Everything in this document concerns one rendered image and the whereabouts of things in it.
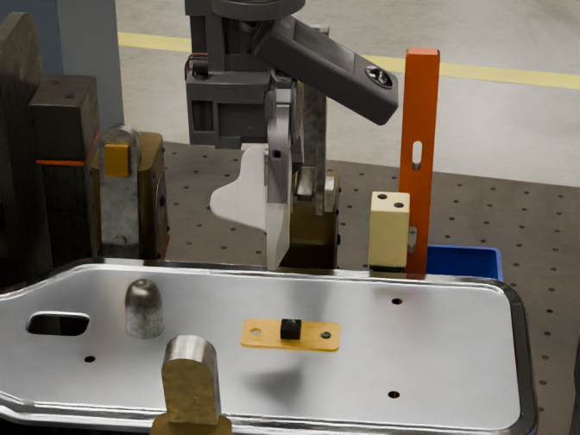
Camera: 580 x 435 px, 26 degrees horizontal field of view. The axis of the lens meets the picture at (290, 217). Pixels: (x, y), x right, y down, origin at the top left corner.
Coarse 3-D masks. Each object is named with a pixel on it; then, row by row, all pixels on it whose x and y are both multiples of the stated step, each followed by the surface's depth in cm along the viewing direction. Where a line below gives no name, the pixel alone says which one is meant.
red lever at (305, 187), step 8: (304, 168) 116; (312, 168) 116; (304, 176) 116; (312, 176) 116; (304, 184) 115; (312, 184) 116; (296, 192) 115; (304, 192) 115; (312, 192) 115; (304, 200) 116
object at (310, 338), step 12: (252, 324) 108; (264, 324) 108; (276, 324) 108; (300, 324) 107; (312, 324) 108; (324, 324) 108; (336, 324) 108; (252, 336) 107; (264, 336) 107; (276, 336) 107; (288, 336) 106; (300, 336) 107; (312, 336) 107; (336, 336) 107; (276, 348) 106; (288, 348) 106; (300, 348) 105; (312, 348) 105; (324, 348) 105; (336, 348) 105
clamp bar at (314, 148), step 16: (320, 32) 109; (304, 96) 112; (320, 96) 111; (304, 112) 113; (320, 112) 112; (304, 128) 113; (320, 128) 112; (304, 144) 114; (320, 144) 113; (304, 160) 115; (320, 160) 113; (320, 176) 114; (320, 192) 115; (320, 208) 115
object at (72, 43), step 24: (0, 0) 157; (24, 0) 156; (48, 0) 155; (72, 0) 161; (96, 0) 168; (0, 24) 159; (48, 24) 157; (72, 24) 161; (96, 24) 170; (48, 48) 159; (72, 48) 162; (96, 48) 171; (48, 72) 161; (72, 72) 163; (96, 72) 172; (120, 72) 181; (120, 96) 182; (120, 120) 184
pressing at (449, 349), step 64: (0, 320) 109; (192, 320) 109; (320, 320) 109; (384, 320) 109; (448, 320) 109; (512, 320) 109; (0, 384) 102; (64, 384) 102; (128, 384) 102; (256, 384) 102; (320, 384) 102; (384, 384) 102; (448, 384) 102; (512, 384) 102
